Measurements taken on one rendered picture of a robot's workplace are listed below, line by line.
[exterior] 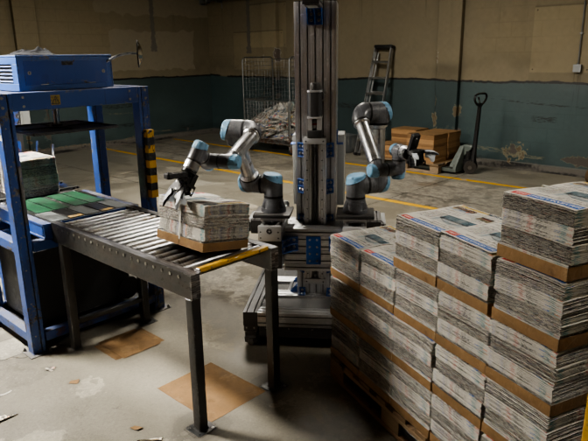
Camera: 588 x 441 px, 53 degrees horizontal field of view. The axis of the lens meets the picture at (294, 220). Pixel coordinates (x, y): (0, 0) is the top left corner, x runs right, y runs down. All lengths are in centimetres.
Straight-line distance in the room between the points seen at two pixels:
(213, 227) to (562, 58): 723
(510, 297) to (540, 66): 749
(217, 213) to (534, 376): 153
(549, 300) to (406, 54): 870
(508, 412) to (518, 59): 771
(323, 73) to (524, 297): 202
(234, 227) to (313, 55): 122
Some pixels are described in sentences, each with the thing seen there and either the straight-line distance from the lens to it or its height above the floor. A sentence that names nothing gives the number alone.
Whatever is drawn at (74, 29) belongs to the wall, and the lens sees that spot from 1221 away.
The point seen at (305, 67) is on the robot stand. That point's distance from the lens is 359.
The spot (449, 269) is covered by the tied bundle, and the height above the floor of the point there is 94.
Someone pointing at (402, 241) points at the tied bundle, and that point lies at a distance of 255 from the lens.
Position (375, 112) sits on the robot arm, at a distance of 345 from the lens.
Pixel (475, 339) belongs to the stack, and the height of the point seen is 72.
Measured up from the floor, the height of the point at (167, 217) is 96.
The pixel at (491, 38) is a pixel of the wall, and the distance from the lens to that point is 974.
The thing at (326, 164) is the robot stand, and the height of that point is 108.
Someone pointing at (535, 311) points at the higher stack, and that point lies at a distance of 206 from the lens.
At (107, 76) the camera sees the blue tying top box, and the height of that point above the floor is 161.
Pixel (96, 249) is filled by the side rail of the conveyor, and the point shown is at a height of 74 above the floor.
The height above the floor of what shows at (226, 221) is 96.
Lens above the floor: 173
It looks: 16 degrees down
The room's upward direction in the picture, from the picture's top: 1 degrees counter-clockwise
